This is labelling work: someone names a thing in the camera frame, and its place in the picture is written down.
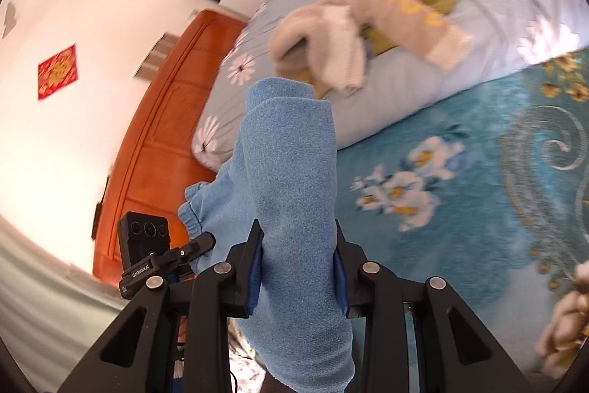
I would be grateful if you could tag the olive green knit garment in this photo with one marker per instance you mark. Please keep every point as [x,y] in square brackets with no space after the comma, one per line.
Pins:
[423,1]

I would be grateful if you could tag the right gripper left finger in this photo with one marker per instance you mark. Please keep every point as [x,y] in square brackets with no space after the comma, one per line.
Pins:
[137,352]

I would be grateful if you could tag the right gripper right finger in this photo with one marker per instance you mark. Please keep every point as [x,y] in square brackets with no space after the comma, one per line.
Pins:
[455,351]

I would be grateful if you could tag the grey-blue floral duvet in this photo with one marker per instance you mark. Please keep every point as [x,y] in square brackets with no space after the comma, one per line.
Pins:
[378,61]

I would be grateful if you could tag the beige knit sweater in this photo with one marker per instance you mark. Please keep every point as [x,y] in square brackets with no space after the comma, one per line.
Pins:
[359,29]

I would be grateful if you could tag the orange wooden headboard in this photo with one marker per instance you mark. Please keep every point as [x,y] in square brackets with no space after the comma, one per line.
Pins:
[155,163]

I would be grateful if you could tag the red fu wall decoration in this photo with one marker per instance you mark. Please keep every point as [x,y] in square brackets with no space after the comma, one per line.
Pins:
[57,72]

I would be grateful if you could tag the light blue fleece pants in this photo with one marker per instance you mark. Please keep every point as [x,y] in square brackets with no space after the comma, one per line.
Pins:
[282,176]

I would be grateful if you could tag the wall switch panel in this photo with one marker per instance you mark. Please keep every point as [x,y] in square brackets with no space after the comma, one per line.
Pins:
[156,56]

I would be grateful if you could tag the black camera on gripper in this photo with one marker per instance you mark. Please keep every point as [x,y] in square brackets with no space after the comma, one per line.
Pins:
[140,235]

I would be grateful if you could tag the teal floral plush blanket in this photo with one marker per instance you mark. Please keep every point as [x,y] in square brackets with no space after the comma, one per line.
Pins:
[489,190]

